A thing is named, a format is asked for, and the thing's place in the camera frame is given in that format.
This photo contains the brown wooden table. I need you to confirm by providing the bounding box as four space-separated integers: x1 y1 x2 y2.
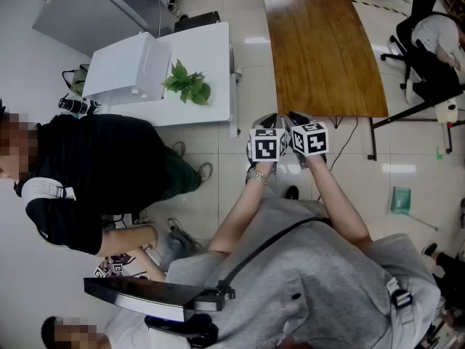
260 0 389 119

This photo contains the black glossy head-mount panel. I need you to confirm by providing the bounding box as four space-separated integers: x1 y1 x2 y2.
83 276 237 348

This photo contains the grey metal cabinet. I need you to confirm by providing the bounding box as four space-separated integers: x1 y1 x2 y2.
31 0 179 58

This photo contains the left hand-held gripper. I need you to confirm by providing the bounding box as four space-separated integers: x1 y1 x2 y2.
248 113 290 175

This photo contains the black camera gear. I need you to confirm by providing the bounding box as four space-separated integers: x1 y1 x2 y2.
57 93 102 116

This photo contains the black office chair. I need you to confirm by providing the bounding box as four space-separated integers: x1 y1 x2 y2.
380 0 465 105

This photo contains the person's right forearm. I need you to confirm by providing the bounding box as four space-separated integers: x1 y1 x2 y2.
306 155 373 251

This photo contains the olive green bag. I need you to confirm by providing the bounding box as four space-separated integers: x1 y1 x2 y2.
61 63 92 97

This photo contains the black metal table frame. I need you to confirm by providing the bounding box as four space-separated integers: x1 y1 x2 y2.
366 88 465 161

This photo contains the person's left forearm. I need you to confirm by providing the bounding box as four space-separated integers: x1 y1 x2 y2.
208 161 278 257

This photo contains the white box appliance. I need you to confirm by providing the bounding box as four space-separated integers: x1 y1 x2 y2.
81 31 173 103

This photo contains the person's grey shirt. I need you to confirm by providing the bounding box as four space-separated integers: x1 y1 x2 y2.
163 189 442 349

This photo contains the white rectangular table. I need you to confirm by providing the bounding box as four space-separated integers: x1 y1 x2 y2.
94 21 241 139

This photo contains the black shoulder strap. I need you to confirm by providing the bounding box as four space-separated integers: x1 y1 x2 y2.
217 215 333 291

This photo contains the black floor cable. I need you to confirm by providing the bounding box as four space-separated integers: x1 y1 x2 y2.
316 116 360 201

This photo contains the green dustpan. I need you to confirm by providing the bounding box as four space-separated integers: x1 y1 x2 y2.
389 185 444 233

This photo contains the green potted plant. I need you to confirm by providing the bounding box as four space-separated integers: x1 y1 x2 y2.
160 58 212 107

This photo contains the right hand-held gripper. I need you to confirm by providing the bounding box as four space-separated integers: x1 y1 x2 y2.
283 111 331 169

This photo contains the silver metal wristwatch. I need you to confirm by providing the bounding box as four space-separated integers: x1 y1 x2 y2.
246 167 272 186

